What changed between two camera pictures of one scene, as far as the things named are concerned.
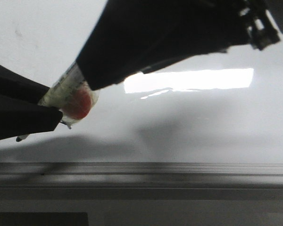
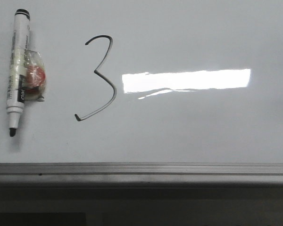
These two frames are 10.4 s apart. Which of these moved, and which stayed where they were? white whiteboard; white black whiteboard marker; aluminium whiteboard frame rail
Moved: white black whiteboard marker
Stayed: white whiteboard; aluminium whiteboard frame rail
